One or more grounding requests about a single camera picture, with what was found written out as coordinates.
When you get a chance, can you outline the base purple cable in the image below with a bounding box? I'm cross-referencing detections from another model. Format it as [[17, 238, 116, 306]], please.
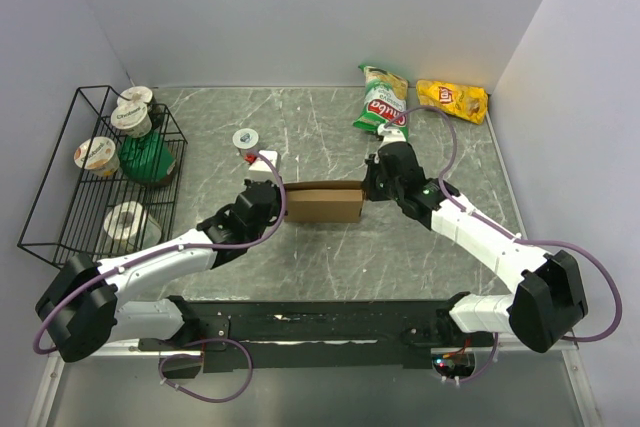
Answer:
[[158, 337, 254, 403]]

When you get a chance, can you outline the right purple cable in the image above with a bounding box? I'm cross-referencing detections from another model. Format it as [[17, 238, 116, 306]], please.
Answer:
[[382, 105, 624, 344]]

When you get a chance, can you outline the yogurt cup rear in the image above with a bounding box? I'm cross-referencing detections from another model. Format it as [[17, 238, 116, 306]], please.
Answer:
[[117, 86, 154, 105]]

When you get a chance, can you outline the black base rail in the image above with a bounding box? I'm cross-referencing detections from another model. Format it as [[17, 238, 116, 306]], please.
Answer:
[[136, 296, 493, 373]]

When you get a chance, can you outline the green bottle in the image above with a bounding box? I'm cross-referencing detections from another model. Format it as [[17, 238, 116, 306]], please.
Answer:
[[119, 131, 176, 187]]

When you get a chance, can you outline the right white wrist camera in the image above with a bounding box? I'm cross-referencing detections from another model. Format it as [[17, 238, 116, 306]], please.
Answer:
[[377, 124, 406, 147]]

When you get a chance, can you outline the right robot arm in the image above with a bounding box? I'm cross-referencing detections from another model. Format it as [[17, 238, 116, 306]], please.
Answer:
[[362, 141, 588, 353]]

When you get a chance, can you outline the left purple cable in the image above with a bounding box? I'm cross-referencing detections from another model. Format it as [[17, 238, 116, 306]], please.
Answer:
[[32, 149, 289, 354]]

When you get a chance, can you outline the white tape roll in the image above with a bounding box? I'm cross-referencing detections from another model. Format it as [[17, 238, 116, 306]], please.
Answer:
[[103, 201, 163, 253]]

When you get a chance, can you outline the Chobani yogurt cup front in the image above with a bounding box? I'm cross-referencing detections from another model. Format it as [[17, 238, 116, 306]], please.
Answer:
[[74, 136, 120, 178]]

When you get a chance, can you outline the yellow Lays chips bag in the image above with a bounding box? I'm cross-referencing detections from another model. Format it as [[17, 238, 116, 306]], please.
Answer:
[[415, 79, 489, 125]]

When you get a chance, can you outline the brown cardboard box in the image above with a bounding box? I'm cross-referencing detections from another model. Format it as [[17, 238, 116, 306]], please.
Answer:
[[285, 180, 364, 224]]

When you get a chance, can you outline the green Chuba snack bag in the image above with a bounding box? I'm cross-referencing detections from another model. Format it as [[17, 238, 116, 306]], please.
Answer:
[[352, 64, 409, 132]]

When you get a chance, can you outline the Chobani yogurt cup middle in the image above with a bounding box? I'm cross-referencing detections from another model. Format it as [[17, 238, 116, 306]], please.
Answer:
[[110, 102, 152, 138]]

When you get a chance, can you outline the black wire rack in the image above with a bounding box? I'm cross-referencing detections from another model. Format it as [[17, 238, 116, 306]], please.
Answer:
[[17, 85, 187, 270]]

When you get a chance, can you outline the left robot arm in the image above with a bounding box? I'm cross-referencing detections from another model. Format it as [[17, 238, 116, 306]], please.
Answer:
[[33, 180, 286, 362]]

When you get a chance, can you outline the small white yogurt cup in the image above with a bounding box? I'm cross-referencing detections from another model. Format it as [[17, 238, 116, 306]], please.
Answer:
[[232, 128, 260, 157]]

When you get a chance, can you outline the chobani yogurt cup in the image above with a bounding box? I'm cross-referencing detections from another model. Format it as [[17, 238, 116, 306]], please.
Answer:
[[110, 102, 152, 138], [74, 136, 120, 178]]

